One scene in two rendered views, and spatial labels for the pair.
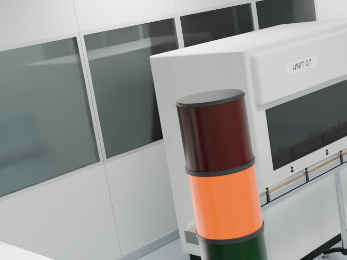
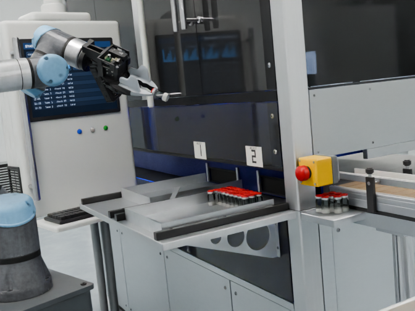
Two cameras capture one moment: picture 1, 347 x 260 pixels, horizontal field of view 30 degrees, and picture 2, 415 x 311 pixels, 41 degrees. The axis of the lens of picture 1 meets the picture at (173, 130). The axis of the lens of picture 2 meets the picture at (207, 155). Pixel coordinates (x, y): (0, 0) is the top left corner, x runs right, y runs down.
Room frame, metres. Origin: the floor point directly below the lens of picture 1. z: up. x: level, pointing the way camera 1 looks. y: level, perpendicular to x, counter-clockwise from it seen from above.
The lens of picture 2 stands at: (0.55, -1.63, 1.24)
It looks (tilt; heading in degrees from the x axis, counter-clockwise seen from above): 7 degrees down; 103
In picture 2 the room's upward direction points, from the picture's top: 6 degrees counter-clockwise
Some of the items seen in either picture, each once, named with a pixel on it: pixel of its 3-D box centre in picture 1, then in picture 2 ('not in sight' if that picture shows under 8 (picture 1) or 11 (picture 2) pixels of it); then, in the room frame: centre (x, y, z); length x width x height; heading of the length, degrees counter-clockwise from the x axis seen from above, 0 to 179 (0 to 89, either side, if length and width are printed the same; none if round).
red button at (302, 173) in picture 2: not in sight; (304, 173); (0.46, -0.22, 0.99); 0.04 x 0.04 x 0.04; 42
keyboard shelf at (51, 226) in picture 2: not in sight; (94, 212); (-0.39, 0.33, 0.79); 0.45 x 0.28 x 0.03; 53
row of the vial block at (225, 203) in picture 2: not in sight; (231, 200); (0.24, -0.08, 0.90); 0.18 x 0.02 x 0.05; 131
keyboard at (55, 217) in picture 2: not in sight; (100, 207); (-0.35, 0.30, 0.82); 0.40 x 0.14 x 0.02; 53
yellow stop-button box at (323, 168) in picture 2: not in sight; (317, 170); (0.50, -0.19, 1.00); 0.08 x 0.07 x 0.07; 42
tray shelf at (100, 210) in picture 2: not in sight; (185, 207); (0.08, 0.00, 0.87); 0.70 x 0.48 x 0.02; 132
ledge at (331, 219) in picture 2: not in sight; (336, 214); (0.54, -0.17, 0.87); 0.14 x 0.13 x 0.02; 42
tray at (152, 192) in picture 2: not in sight; (180, 189); (0.02, 0.17, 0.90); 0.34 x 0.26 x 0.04; 42
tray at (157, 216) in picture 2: not in sight; (197, 209); (0.16, -0.16, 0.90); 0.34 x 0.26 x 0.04; 41
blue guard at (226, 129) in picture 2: not in sight; (144, 128); (-0.24, 0.61, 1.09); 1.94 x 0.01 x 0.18; 132
